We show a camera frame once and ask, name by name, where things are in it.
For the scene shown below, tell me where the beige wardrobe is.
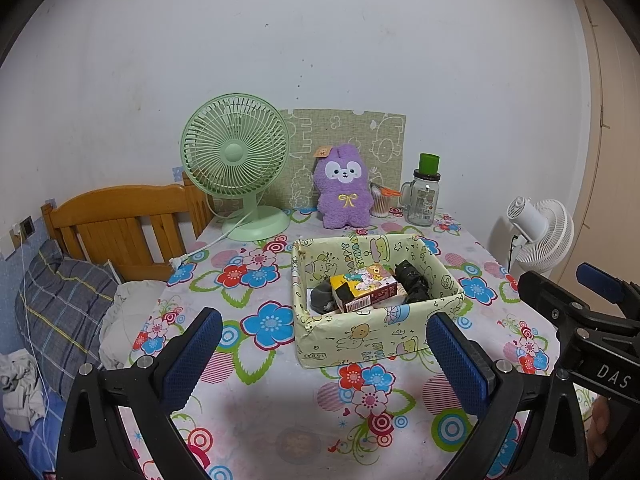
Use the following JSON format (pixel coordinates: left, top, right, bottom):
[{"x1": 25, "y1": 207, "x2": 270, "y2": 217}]
[{"x1": 550, "y1": 0, "x2": 640, "y2": 286}]

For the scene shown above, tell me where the crumpled grey white cloth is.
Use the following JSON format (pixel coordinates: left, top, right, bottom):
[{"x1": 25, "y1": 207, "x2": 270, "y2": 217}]
[{"x1": 0, "y1": 350, "x2": 46, "y2": 431}]

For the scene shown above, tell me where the green desk fan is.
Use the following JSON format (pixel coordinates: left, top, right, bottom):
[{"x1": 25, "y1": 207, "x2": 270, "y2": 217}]
[{"x1": 180, "y1": 92, "x2": 292, "y2": 245}]

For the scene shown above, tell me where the green printed placemat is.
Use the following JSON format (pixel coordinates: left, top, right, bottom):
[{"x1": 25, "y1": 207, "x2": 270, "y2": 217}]
[{"x1": 278, "y1": 108, "x2": 407, "y2": 211}]

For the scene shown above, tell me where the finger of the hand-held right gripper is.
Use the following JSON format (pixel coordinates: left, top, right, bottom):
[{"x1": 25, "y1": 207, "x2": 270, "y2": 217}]
[
  {"x1": 575, "y1": 261, "x2": 640, "y2": 320},
  {"x1": 517, "y1": 270, "x2": 640, "y2": 342}
]

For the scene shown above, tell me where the grey sock roll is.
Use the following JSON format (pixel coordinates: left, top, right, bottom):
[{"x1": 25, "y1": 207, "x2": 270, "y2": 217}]
[{"x1": 310, "y1": 282, "x2": 337, "y2": 313}]

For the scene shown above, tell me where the yellow printed storage box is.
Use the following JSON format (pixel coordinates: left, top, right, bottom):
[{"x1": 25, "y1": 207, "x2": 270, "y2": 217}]
[{"x1": 291, "y1": 232, "x2": 465, "y2": 368}]

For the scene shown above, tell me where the grey plaid pillow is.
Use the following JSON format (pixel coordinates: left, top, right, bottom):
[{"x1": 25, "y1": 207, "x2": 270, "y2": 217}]
[{"x1": 14, "y1": 239, "x2": 120, "y2": 396}]

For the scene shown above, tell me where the person's right hand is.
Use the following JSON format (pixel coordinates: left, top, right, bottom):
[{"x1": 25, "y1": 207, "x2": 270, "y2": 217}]
[{"x1": 586, "y1": 394, "x2": 612, "y2": 467}]

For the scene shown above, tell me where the blue bed sheet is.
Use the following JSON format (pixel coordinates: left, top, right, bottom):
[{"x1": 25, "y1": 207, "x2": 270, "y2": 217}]
[{"x1": 0, "y1": 390, "x2": 101, "y2": 480}]

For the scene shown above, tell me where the yellow cartoon tissue pack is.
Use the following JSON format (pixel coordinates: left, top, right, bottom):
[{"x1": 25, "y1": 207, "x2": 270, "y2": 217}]
[{"x1": 330, "y1": 266, "x2": 399, "y2": 313}]

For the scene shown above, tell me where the black sock roll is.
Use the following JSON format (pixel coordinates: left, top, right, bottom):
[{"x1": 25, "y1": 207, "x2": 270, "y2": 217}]
[{"x1": 391, "y1": 260, "x2": 431, "y2": 305}]

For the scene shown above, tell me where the cotton swab jar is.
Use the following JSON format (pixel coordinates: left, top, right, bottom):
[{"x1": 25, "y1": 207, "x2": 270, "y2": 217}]
[{"x1": 369, "y1": 183, "x2": 401, "y2": 218}]

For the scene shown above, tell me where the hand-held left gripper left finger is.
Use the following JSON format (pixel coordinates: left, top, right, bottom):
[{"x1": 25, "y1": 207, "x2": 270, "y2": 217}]
[{"x1": 55, "y1": 307, "x2": 223, "y2": 480}]

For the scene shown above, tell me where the glass mug with green lid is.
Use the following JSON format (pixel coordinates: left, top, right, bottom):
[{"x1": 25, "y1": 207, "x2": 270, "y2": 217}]
[{"x1": 400, "y1": 152, "x2": 443, "y2": 226}]

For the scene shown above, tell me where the wooden bed headboard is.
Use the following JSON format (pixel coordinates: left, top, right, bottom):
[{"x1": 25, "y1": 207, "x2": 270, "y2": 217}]
[{"x1": 41, "y1": 170, "x2": 213, "y2": 281}]

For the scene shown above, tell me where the white fan power cable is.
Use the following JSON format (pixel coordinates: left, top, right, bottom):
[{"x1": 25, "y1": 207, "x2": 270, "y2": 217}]
[{"x1": 169, "y1": 212, "x2": 253, "y2": 267}]

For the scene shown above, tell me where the purple plush toy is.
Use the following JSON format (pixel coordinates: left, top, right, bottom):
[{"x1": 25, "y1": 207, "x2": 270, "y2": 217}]
[{"x1": 312, "y1": 142, "x2": 375, "y2": 229}]

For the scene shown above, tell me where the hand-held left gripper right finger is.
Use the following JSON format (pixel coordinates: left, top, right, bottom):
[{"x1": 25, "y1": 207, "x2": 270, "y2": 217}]
[{"x1": 426, "y1": 311, "x2": 588, "y2": 480}]

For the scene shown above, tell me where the white clip fan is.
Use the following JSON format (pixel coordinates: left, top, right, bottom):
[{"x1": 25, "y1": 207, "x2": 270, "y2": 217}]
[{"x1": 505, "y1": 196, "x2": 575, "y2": 273}]

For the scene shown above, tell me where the thin white charging cable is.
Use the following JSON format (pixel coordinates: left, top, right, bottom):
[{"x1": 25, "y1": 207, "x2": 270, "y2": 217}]
[{"x1": 17, "y1": 232, "x2": 51, "y2": 411}]

